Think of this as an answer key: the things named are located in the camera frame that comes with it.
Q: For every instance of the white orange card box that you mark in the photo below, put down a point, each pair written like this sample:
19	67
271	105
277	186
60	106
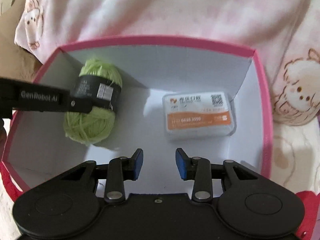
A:
198	115

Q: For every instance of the red bear bed sheet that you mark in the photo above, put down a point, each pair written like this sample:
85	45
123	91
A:
295	165

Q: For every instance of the green yarn ball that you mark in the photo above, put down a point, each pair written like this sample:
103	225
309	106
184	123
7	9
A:
101	84

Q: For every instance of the pink cartoon pillow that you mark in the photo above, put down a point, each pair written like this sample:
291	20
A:
285	32

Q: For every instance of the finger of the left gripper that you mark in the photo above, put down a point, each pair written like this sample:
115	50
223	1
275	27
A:
79	105

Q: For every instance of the pink cardboard box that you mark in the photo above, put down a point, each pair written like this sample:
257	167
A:
151	67

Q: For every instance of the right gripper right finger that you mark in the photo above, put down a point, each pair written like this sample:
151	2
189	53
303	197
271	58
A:
201	171

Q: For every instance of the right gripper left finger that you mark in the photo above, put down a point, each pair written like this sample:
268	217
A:
116	172

